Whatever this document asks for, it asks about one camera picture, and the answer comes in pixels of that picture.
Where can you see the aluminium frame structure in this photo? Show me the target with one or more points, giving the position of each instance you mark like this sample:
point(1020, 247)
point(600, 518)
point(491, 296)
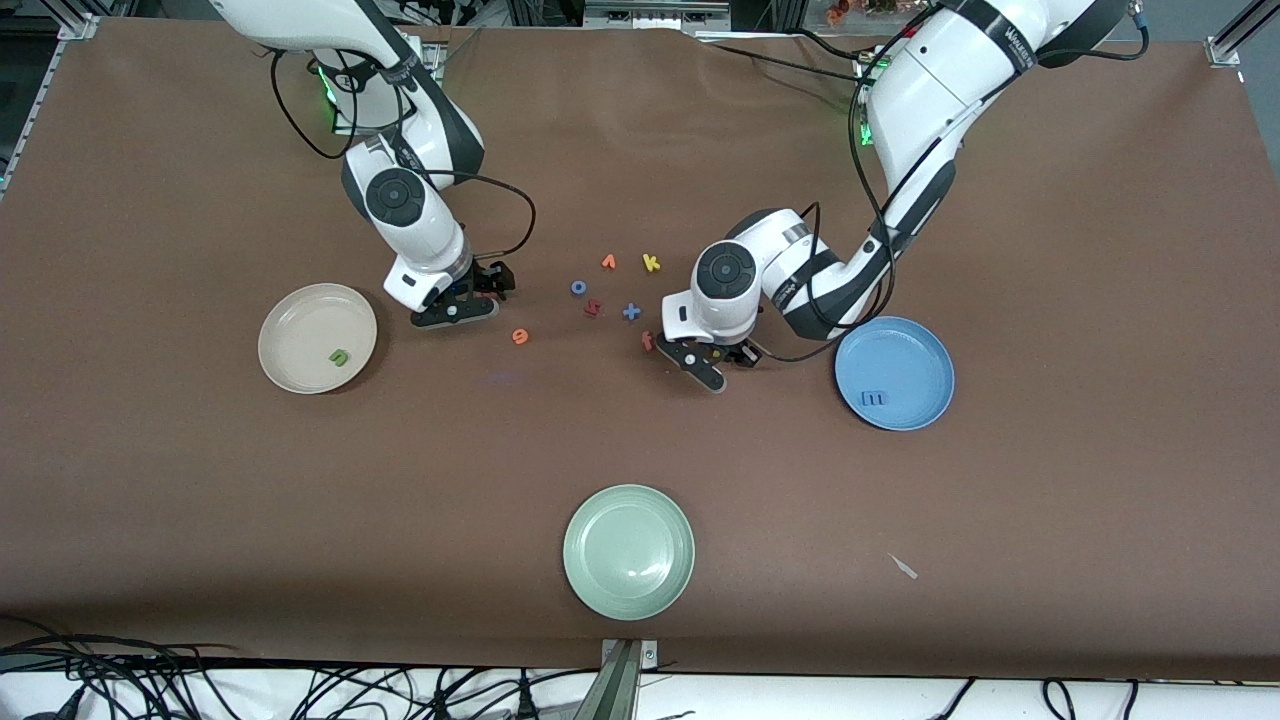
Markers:
point(640, 12)

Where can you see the beige brown plate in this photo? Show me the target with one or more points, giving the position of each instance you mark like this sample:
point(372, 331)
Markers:
point(300, 330)

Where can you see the pale green plate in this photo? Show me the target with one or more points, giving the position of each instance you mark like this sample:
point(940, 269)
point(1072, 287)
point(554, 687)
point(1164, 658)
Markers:
point(628, 552)

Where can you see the brown table cover sheet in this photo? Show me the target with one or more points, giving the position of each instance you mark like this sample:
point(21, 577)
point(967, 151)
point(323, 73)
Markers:
point(1000, 500)

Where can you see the white tape scrap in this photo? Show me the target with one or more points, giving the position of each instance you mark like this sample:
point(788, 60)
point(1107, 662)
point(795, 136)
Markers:
point(903, 566)

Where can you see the blue plate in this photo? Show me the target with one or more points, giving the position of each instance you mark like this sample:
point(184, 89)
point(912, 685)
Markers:
point(910, 360)

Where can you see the small orange object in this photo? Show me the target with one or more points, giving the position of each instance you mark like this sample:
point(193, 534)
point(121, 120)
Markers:
point(838, 10)

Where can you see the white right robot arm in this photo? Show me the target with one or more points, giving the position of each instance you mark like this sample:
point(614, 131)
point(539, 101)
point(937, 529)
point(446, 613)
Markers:
point(400, 200)

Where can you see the aluminium profile with bracket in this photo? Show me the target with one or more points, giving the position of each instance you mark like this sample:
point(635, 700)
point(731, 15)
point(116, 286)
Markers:
point(612, 690)

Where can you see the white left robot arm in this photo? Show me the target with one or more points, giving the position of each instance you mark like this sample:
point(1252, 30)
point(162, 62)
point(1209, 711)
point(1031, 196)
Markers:
point(920, 90)

